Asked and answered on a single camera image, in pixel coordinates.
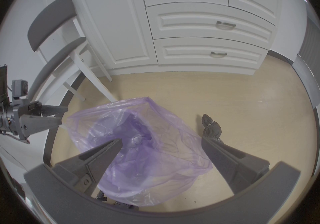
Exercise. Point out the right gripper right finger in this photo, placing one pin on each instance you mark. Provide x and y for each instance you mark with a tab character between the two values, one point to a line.
230	165

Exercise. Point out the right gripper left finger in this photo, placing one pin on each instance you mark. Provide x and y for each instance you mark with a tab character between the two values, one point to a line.
95	165

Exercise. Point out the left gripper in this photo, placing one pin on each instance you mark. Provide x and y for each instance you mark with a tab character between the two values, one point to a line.
11	118

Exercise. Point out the black plastic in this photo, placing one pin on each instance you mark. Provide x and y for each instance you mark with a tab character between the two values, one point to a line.
212	128

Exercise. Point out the purple plastic bag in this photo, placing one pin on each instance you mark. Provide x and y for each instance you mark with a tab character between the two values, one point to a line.
150	158

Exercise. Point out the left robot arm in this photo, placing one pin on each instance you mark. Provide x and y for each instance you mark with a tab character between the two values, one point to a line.
3	83

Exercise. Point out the white trash bin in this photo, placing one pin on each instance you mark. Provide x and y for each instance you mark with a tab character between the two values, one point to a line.
130	196

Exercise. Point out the white chair dark grey cushions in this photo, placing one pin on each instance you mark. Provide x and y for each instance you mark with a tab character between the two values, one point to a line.
50	18

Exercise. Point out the grey curtain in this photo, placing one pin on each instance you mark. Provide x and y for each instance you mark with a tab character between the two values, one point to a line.
312	48

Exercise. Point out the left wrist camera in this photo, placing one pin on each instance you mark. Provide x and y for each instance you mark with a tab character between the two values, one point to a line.
20	88

